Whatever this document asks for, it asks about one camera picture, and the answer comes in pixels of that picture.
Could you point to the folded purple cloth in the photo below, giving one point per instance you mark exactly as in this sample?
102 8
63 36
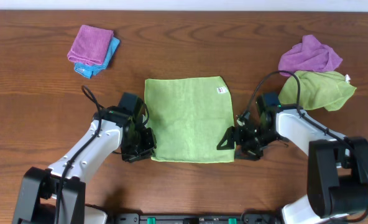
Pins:
90 45

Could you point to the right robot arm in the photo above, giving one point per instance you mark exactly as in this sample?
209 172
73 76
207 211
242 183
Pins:
337 182

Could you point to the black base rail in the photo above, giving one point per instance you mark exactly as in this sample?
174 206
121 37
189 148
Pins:
249 218

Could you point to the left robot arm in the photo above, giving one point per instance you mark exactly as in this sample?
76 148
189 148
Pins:
57 194

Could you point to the green microfiber cloth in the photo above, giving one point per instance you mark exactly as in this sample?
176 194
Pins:
189 118

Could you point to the crumpled green cloth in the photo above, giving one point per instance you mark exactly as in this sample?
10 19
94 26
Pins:
328 90

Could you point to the crumpled purple cloth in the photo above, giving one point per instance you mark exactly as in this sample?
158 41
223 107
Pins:
309 55

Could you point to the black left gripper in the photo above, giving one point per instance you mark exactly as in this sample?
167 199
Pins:
151 145

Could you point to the folded blue cloth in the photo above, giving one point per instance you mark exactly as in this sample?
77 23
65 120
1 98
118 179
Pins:
88 71

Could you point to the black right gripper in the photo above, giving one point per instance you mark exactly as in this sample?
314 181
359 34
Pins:
239 131

